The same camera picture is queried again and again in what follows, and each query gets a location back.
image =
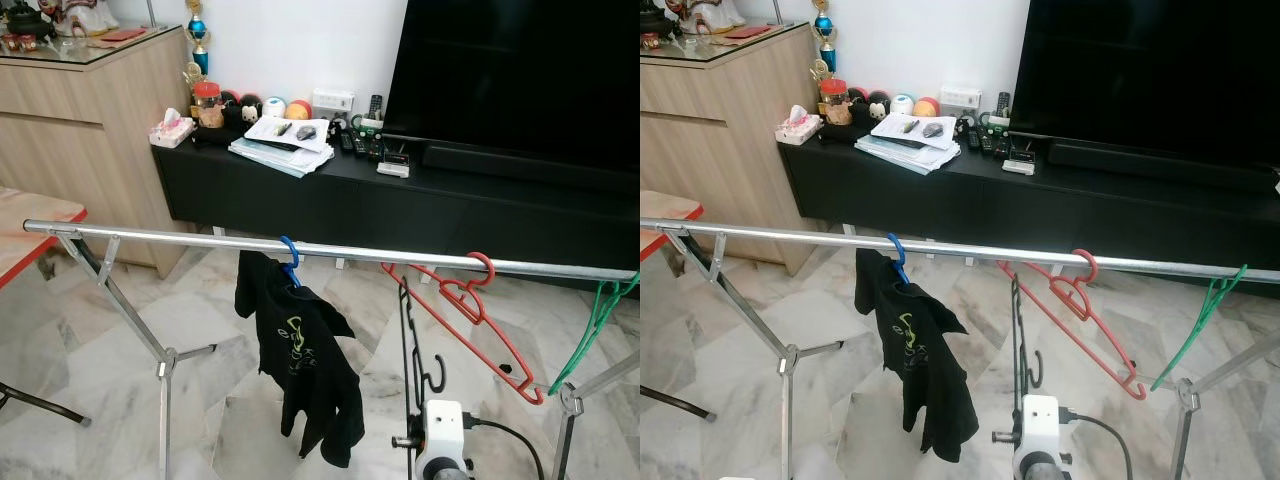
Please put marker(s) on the black plastic hanger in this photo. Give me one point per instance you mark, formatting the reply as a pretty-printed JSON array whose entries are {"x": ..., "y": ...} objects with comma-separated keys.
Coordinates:
[
  {"x": 407, "y": 350},
  {"x": 1017, "y": 350}
]

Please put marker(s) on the blue plastic hanger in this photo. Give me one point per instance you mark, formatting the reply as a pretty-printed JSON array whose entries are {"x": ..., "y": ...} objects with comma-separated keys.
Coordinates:
[
  {"x": 294, "y": 262},
  {"x": 902, "y": 262}
]

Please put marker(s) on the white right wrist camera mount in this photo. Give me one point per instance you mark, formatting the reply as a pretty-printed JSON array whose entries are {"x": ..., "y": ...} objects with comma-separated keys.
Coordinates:
[
  {"x": 446, "y": 425},
  {"x": 1040, "y": 420}
]

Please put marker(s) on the black round toys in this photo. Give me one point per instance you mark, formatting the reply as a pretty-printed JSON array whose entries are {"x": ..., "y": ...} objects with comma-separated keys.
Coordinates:
[
  {"x": 858, "y": 100},
  {"x": 232, "y": 105}
]

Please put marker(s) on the small white box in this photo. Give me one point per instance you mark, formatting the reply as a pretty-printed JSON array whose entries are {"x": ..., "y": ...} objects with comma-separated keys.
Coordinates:
[
  {"x": 1019, "y": 167},
  {"x": 394, "y": 170}
]

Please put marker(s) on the black remote control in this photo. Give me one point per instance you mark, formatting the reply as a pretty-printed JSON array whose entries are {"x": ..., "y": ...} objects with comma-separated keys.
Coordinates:
[
  {"x": 1002, "y": 103},
  {"x": 375, "y": 105}
]

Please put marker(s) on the light wooden cabinet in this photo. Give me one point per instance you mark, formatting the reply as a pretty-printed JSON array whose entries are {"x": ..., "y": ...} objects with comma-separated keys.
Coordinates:
[
  {"x": 90, "y": 140},
  {"x": 720, "y": 140}
]

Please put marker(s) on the red-lidded jar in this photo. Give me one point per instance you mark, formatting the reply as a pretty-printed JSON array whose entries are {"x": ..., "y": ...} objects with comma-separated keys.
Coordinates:
[
  {"x": 207, "y": 105},
  {"x": 834, "y": 103}
]

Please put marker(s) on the blue gold trophy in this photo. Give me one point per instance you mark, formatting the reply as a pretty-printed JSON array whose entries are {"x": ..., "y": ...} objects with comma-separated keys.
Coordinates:
[
  {"x": 823, "y": 20},
  {"x": 196, "y": 22}
]

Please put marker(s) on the stack of white papers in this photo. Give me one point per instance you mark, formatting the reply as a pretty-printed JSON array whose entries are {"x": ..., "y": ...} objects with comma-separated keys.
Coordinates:
[
  {"x": 270, "y": 150},
  {"x": 895, "y": 148}
]

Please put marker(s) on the pink tissue box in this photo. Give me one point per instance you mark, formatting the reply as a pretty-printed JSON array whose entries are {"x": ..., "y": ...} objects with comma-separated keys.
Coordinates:
[
  {"x": 172, "y": 132},
  {"x": 798, "y": 130}
]

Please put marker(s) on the silver metal clothes rack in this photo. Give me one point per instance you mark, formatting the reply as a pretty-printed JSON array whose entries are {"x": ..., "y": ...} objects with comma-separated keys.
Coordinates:
[
  {"x": 180, "y": 238},
  {"x": 800, "y": 234}
]

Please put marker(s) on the black soundbar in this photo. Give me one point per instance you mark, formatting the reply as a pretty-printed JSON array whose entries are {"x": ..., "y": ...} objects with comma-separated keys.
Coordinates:
[{"x": 1150, "y": 162}]

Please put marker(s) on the green mug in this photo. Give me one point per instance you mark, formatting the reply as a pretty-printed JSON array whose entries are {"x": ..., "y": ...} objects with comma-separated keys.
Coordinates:
[
  {"x": 995, "y": 125},
  {"x": 368, "y": 127}
]

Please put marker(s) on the orange ball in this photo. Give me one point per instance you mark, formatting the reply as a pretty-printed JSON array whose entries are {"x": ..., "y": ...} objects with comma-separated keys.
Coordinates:
[
  {"x": 300, "y": 110},
  {"x": 927, "y": 108}
]

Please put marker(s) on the white red figurine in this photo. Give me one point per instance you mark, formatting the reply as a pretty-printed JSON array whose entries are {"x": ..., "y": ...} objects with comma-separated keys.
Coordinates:
[
  {"x": 85, "y": 15},
  {"x": 712, "y": 15}
]

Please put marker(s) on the black teapot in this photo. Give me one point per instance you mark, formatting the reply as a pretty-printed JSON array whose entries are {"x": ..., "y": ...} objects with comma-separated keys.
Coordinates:
[
  {"x": 28, "y": 22},
  {"x": 655, "y": 22}
]

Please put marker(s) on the black TV console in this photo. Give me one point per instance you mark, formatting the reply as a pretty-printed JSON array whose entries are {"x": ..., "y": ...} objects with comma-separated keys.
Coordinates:
[
  {"x": 930, "y": 205},
  {"x": 300, "y": 205}
]

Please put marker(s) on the green plastic hanger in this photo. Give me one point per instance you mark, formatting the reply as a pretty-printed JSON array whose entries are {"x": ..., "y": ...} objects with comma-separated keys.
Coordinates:
[
  {"x": 598, "y": 312},
  {"x": 1205, "y": 315}
]

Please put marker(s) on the red booklet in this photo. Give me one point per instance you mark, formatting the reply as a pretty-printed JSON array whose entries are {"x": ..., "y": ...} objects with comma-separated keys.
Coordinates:
[
  {"x": 748, "y": 32},
  {"x": 122, "y": 35}
]

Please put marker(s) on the white blue ball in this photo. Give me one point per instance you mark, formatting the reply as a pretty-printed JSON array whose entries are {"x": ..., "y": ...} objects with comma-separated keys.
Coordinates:
[
  {"x": 901, "y": 105},
  {"x": 274, "y": 107}
]

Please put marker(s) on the small gold trophy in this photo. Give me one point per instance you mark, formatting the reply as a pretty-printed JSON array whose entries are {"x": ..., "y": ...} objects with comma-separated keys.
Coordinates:
[
  {"x": 193, "y": 75},
  {"x": 819, "y": 73}
]

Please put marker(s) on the black flat television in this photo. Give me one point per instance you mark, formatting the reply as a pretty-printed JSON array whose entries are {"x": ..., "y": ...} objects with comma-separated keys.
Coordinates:
[
  {"x": 520, "y": 70},
  {"x": 1150, "y": 70}
]

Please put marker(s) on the red plastic hanger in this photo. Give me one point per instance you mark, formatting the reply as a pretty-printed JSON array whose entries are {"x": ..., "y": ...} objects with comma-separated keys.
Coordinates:
[
  {"x": 452, "y": 327},
  {"x": 1068, "y": 328}
]

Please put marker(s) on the black printed t-shirt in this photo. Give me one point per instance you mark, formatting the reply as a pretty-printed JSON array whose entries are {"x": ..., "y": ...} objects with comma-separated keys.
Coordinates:
[
  {"x": 915, "y": 350},
  {"x": 300, "y": 350}
]

